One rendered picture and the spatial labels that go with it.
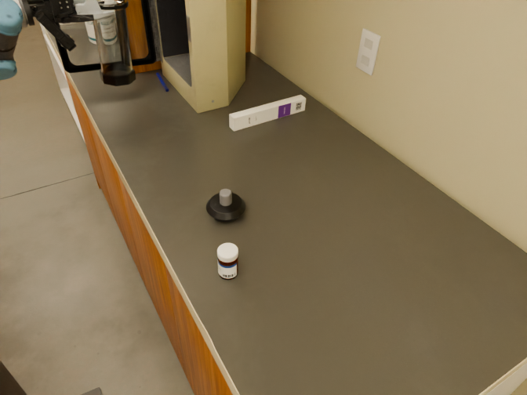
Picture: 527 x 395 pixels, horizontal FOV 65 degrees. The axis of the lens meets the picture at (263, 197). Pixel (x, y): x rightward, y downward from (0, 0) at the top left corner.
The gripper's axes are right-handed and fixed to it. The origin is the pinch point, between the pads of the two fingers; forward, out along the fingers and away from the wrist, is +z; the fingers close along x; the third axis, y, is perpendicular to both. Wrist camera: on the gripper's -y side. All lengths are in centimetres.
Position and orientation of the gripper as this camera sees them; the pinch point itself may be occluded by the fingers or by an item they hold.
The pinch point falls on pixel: (107, 9)
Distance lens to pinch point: 131.8
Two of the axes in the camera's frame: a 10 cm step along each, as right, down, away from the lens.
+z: 8.6, -3.1, 4.1
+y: 0.4, -7.6, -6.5
